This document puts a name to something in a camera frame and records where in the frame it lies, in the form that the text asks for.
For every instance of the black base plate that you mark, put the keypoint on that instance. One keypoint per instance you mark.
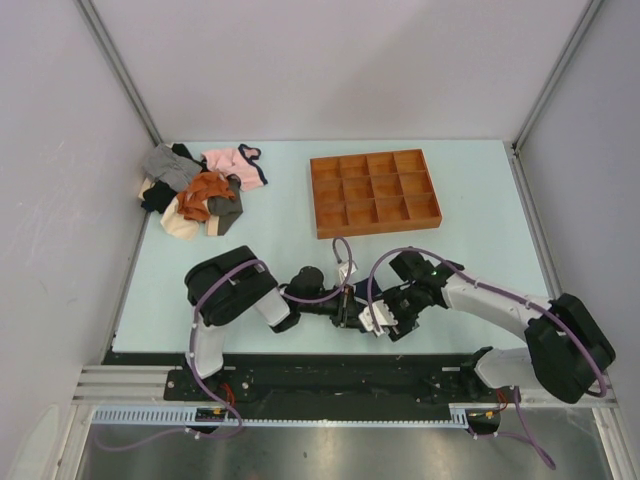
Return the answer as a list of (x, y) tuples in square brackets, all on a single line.
[(248, 378)]

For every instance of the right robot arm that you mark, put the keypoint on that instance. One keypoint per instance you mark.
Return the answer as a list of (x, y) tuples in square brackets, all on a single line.
[(565, 352)]

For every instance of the navy underwear with white trim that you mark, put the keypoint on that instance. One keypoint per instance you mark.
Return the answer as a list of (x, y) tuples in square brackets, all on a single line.
[(360, 293)]

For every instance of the aluminium corner post left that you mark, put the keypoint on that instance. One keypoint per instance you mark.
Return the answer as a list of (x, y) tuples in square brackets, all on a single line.
[(110, 52)]

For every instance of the olive and beige underwear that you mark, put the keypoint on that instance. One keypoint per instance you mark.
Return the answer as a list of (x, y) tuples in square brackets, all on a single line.
[(223, 214)]

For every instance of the grey slotted cable duct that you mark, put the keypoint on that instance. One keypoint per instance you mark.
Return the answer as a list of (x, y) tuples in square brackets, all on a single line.
[(191, 416)]

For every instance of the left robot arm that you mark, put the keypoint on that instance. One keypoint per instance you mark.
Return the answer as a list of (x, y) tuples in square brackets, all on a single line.
[(223, 288)]

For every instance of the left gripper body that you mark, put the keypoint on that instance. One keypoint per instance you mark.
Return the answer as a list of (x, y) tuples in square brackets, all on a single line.
[(340, 316)]

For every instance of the black underwear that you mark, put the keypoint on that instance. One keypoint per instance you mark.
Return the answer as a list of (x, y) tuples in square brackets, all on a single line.
[(157, 197)]

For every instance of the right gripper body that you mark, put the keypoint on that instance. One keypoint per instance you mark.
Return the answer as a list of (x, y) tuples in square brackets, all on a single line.
[(405, 305)]

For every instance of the wooden compartment tray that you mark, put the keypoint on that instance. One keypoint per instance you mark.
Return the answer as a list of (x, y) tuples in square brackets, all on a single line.
[(373, 193)]

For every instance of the aluminium rail front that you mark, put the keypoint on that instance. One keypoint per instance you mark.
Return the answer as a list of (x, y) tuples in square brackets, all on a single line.
[(145, 385)]

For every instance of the orange underwear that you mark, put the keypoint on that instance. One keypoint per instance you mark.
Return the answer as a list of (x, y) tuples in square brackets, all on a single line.
[(192, 202)]

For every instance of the aluminium corner post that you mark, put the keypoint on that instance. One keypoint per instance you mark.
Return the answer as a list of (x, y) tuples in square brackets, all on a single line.
[(571, 47), (110, 52)]

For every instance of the pink underwear with navy trim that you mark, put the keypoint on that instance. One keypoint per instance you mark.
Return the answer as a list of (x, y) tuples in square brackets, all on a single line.
[(240, 162)]

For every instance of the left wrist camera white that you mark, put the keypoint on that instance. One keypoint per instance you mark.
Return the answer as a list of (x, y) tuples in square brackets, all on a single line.
[(345, 271)]

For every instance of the aluminium corner post right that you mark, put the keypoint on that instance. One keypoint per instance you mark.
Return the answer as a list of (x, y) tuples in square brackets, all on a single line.
[(571, 47)]

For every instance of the grey ribbed underwear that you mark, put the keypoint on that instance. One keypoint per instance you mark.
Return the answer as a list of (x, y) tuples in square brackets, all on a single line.
[(176, 171)]

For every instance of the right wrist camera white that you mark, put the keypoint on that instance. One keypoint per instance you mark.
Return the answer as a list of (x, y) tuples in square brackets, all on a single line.
[(377, 318)]

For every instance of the cream underwear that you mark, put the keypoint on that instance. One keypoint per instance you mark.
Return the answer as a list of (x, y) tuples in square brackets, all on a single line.
[(176, 225)]

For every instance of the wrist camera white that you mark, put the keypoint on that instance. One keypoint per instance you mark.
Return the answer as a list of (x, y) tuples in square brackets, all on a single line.
[(345, 271), (377, 318)]

